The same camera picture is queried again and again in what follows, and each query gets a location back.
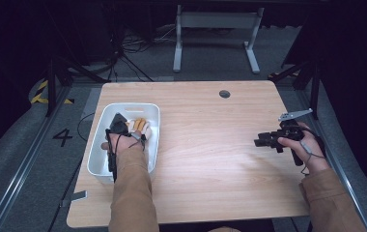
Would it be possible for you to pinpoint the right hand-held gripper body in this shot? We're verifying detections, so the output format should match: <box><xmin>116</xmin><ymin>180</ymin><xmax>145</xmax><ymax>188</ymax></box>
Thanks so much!
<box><xmin>276</xmin><ymin>107</ymin><xmax>315</xmax><ymax>143</ymax></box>

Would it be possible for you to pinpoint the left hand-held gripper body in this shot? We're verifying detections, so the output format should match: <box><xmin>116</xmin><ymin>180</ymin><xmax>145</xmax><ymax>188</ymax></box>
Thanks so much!
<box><xmin>108</xmin><ymin>112</ymin><xmax>130</xmax><ymax>136</ymax></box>

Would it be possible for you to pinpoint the white plastic storage bin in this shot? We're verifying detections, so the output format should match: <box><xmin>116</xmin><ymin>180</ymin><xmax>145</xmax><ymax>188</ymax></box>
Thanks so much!
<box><xmin>87</xmin><ymin>102</ymin><xmax>161</xmax><ymax>186</ymax></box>

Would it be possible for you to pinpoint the person's left hand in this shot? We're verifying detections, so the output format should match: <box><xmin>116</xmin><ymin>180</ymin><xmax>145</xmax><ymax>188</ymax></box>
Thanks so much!
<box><xmin>100</xmin><ymin>130</ymin><xmax>145</xmax><ymax>155</ymax></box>

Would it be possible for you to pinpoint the person's right hand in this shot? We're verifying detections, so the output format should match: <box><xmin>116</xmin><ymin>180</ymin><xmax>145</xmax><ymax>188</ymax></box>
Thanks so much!
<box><xmin>276</xmin><ymin>121</ymin><xmax>331</xmax><ymax>176</ymax></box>

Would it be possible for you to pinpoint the black metal stand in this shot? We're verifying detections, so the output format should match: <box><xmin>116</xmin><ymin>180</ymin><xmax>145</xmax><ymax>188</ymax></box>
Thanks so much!
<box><xmin>268</xmin><ymin>60</ymin><xmax>322</xmax><ymax>121</ymax></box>
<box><xmin>44</xmin><ymin>57</ymin><xmax>109</xmax><ymax>118</ymax></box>

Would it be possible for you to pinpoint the yellow black hazard tape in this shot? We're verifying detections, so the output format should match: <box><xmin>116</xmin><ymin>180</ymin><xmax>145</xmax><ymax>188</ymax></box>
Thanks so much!
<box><xmin>30</xmin><ymin>79</ymin><xmax>75</xmax><ymax>105</ymax></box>

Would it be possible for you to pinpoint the right hand-held gripper black cable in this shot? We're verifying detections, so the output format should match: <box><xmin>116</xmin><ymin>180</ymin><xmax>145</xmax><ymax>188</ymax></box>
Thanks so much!
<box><xmin>290</xmin><ymin>126</ymin><xmax>327</xmax><ymax>177</ymax></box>

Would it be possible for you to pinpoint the hand-held gripper black cable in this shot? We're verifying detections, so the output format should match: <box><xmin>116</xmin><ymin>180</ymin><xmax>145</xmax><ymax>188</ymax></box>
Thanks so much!
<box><xmin>104</xmin><ymin>128</ymin><xmax>147</xmax><ymax>184</ymax></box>
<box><xmin>290</xmin><ymin>126</ymin><xmax>327</xmax><ymax>177</ymax></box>

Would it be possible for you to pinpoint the left hand-held gripper black cable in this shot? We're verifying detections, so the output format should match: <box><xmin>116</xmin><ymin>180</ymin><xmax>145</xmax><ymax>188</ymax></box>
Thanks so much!
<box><xmin>104</xmin><ymin>128</ymin><xmax>147</xmax><ymax>184</ymax></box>

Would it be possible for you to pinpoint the thin black floor cable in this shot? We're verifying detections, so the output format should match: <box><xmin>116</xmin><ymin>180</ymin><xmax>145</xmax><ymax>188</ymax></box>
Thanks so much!
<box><xmin>76</xmin><ymin>112</ymin><xmax>97</xmax><ymax>143</ymax></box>

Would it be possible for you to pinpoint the grey metal table bracket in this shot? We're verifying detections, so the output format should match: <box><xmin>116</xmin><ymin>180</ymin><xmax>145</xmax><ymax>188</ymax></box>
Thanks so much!
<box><xmin>60</xmin><ymin>189</ymin><xmax>89</xmax><ymax>208</ymax></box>

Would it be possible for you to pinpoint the bundle of black floor cables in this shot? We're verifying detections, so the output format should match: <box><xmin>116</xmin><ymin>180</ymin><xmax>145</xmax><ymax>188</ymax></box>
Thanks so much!
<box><xmin>106</xmin><ymin>24</ymin><xmax>180</xmax><ymax>83</ymax></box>

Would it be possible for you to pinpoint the white metal desk frame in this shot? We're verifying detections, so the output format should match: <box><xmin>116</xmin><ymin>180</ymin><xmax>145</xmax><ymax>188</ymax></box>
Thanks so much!
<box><xmin>172</xmin><ymin>4</ymin><xmax>266</xmax><ymax>74</ymax></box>

